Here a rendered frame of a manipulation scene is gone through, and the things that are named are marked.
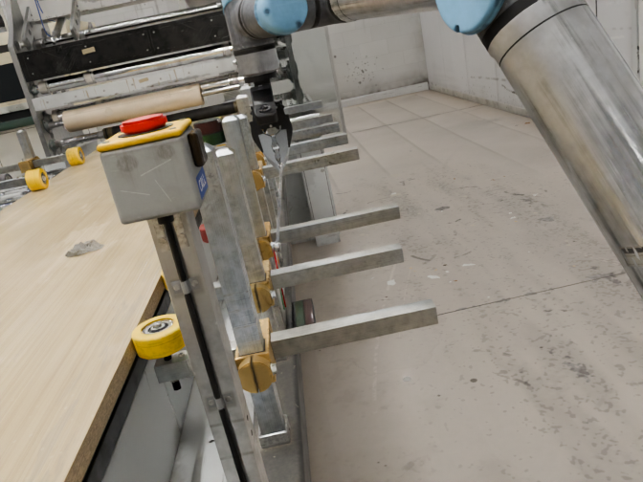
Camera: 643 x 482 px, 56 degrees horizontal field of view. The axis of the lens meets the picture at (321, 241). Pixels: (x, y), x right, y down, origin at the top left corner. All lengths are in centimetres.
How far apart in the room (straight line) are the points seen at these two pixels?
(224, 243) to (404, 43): 936
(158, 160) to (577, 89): 43
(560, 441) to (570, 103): 145
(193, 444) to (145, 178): 73
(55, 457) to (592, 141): 66
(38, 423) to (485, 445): 146
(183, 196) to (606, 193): 43
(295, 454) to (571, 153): 56
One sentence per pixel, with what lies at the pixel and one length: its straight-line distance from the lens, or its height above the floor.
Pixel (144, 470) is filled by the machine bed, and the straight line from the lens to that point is 101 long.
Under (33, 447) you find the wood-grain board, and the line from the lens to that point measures 79.
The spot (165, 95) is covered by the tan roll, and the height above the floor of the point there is 108.
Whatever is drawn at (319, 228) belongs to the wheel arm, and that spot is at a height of 85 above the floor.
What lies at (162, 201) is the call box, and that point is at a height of 117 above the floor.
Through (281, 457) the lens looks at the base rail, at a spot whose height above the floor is 70.
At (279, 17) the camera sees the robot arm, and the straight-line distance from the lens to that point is 120.
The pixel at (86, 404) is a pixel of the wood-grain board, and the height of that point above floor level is 90.
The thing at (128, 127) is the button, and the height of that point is 123.
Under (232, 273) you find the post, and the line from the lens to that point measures 84.
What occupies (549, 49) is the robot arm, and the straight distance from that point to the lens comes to 71.
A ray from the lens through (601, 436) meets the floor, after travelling 205.
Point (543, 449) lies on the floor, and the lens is 199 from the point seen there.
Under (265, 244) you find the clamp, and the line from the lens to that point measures 132.
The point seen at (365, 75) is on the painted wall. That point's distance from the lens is 1000.
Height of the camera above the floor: 128
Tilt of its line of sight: 19 degrees down
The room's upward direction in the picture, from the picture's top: 12 degrees counter-clockwise
